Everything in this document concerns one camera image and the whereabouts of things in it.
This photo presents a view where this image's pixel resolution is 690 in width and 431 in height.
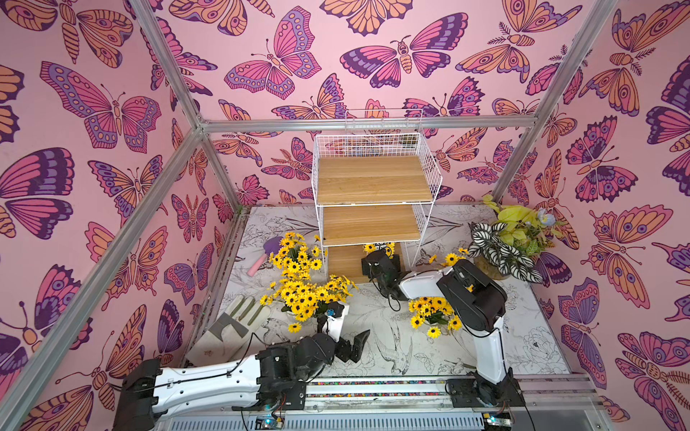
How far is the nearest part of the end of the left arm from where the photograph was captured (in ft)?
2.13

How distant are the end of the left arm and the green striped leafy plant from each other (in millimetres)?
460

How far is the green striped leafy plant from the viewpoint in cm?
78
